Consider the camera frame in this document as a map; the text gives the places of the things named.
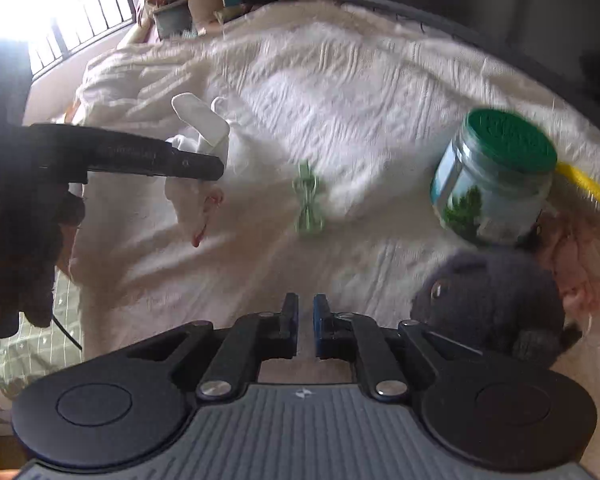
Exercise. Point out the white knitted blanket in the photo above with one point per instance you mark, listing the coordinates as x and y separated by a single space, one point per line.
355 100

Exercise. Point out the pink knitted cloth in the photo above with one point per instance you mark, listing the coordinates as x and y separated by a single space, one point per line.
580 260

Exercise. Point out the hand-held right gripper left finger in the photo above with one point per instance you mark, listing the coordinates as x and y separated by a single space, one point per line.
291 325

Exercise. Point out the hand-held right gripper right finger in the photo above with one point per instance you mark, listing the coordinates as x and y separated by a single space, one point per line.
321 325

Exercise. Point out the glass jar with green lid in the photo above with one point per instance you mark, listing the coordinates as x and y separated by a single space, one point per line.
495 185

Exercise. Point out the black plush toy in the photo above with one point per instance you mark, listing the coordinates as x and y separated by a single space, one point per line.
490 300

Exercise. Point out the green checked cloth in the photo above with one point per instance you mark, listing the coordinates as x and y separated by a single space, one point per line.
35 355

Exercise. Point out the yellow round straw hat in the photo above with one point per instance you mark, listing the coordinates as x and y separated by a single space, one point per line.
587 185

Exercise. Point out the white plush toy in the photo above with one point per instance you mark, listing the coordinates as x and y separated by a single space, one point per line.
205 195

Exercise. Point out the black window railing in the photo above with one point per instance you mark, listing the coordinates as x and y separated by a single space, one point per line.
80 15

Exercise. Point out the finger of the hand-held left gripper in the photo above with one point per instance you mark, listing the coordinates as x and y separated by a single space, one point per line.
145 152

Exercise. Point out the green hair bow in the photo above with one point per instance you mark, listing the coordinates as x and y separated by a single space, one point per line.
307 197

